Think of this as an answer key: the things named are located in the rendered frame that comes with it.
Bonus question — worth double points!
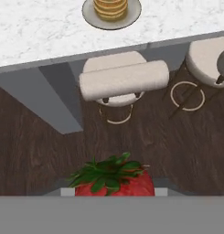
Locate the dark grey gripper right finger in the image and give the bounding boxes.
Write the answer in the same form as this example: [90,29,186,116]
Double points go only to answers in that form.
[152,177,188,197]

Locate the grey round plate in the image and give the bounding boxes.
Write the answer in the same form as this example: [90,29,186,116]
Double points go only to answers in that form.
[81,0,143,31]

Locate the red strawberry with green leaves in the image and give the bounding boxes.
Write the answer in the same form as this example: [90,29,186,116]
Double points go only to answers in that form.
[67,152,156,197]

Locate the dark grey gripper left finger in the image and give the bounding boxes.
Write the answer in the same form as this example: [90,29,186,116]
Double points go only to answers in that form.
[43,177,77,197]

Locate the stack of golden pancakes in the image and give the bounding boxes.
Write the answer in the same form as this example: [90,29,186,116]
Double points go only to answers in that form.
[92,0,129,22]

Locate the cream upholstered bar stool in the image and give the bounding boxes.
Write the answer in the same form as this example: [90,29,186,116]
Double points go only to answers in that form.
[168,38,224,121]
[78,50,171,125]

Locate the grey dining counter base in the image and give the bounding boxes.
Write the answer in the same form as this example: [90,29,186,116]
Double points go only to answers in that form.
[0,30,224,135]

